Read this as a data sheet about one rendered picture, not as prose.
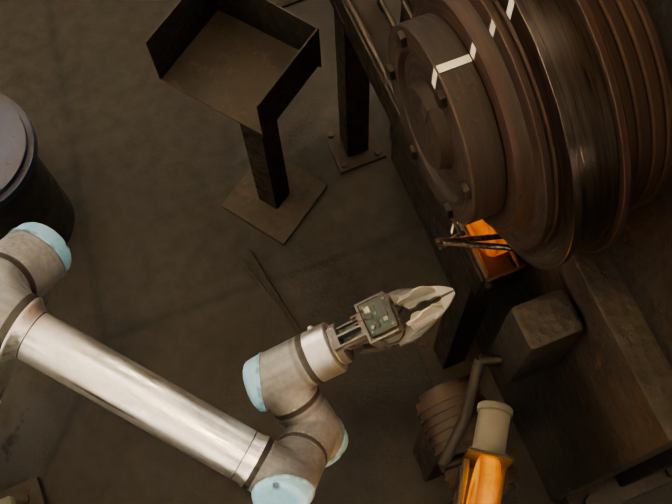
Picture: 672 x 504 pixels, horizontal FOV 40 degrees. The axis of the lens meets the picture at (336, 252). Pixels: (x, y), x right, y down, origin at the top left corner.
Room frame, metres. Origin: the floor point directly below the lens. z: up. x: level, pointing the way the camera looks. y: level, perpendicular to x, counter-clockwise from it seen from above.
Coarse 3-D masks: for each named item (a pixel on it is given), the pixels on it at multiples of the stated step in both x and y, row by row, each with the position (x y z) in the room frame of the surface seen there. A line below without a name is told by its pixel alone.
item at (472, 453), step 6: (468, 450) 0.21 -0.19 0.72; (474, 450) 0.21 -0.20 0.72; (480, 450) 0.21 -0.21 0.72; (468, 456) 0.20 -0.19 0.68; (474, 456) 0.20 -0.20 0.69; (486, 456) 0.20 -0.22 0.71; (492, 456) 0.20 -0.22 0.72; (498, 456) 0.20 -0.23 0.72; (504, 456) 0.20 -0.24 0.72; (474, 462) 0.20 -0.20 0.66; (504, 462) 0.19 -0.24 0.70; (510, 462) 0.19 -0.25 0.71
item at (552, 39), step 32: (544, 0) 0.61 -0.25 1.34; (544, 32) 0.57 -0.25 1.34; (576, 32) 0.57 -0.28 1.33; (544, 64) 0.53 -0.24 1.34; (576, 64) 0.53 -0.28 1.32; (544, 96) 0.51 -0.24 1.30; (576, 96) 0.50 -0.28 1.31; (576, 128) 0.47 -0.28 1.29; (608, 128) 0.47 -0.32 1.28; (576, 160) 0.44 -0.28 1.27; (608, 160) 0.45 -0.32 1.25; (576, 192) 0.42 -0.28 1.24; (608, 192) 0.43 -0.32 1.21; (576, 224) 0.39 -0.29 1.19; (608, 224) 0.41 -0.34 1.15; (544, 256) 0.41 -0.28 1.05
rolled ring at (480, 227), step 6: (474, 222) 0.61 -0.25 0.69; (480, 222) 0.61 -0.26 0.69; (468, 228) 0.61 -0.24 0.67; (474, 228) 0.60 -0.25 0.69; (480, 228) 0.59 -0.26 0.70; (486, 228) 0.59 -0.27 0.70; (492, 228) 0.55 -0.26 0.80; (474, 234) 0.59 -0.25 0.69; (480, 234) 0.58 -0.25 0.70; (492, 240) 0.54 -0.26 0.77; (498, 240) 0.53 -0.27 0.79; (504, 240) 0.54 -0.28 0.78; (486, 252) 0.55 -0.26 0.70; (492, 252) 0.53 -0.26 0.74; (498, 252) 0.53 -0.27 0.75; (504, 252) 0.53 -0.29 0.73
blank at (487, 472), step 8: (480, 456) 0.20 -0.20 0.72; (480, 464) 0.18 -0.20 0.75; (488, 464) 0.18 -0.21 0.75; (496, 464) 0.18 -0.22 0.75; (480, 472) 0.17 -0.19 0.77; (488, 472) 0.17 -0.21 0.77; (496, 472) 0.17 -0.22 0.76; (472, 480) 0.17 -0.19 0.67; (480, 480) 0.15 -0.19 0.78; (488, 480) 0.15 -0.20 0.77; (496, 480) 0.15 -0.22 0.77; (472, 488) 0.15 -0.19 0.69; (480, 488) 0.14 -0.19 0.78; (488, 488) 0.14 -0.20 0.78; (496, 488) 0.14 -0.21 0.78; (472, 496) 0.14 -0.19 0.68; (480, 496) 0.13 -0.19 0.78; (488, 496) 0.13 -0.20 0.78; (496, 496) 0.13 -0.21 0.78
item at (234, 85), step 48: (192, 0) 1.13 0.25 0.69; (240, 0) 1.13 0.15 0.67; (192, 48) 1.08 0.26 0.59; (240, 48) 1.07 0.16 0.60; (288, 48) 1.06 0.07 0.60; (192, 96) 0.97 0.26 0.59; (240, 96) 0.95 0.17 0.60; (288, 96) 0.93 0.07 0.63; (240, 192) 1.02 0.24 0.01; (288, 192) 1.00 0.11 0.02
